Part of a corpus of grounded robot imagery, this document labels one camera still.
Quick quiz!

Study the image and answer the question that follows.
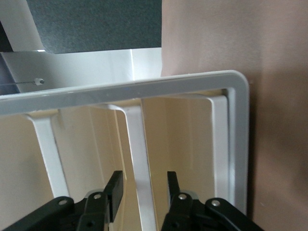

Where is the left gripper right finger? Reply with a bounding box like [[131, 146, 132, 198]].
[[160, 170, 265, 231]]

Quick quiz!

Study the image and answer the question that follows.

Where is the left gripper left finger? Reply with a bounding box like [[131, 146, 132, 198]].
[[0, 170, 125, 231]]

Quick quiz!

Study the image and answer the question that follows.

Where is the white drawer cabinet housing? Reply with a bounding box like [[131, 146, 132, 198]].
[[0, 47, 250, 216]]

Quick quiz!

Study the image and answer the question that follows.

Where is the brown table mat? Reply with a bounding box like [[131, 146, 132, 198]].
[[160, 0, 308, 231]]

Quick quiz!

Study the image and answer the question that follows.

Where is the thin wire with white plug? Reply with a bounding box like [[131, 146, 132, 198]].
[[0, 77, 45, 87]]

